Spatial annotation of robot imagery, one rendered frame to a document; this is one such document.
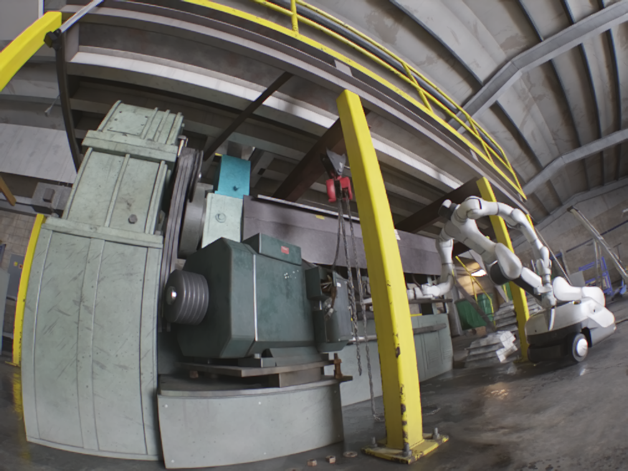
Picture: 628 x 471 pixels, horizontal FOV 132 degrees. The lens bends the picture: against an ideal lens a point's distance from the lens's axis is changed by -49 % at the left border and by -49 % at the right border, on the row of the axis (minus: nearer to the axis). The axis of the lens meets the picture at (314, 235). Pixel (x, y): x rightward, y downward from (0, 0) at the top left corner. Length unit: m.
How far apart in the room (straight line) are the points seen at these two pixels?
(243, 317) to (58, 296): 0.70
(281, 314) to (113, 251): 0.69
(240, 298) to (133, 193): 0.67
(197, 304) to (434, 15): 5.96
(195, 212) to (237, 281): 0.85
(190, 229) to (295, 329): 0.93
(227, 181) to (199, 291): 1.18
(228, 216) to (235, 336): 1.13
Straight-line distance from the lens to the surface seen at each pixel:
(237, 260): 0.96
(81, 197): 1.30
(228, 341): 0.91
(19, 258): 7.32
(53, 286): 1.14
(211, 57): 1.88
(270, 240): 1.10
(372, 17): 5.56
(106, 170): 1.36
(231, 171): 2.10
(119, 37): 1.99
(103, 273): 1.10
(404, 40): 5.96
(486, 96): 7.24
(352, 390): 1.98
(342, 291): 1.42
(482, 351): 2.84
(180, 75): 1.90
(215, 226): 1.83
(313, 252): 2.01
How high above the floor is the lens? 0.42
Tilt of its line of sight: 24 degrees up
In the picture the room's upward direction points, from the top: 5 degrees counter-clockwise
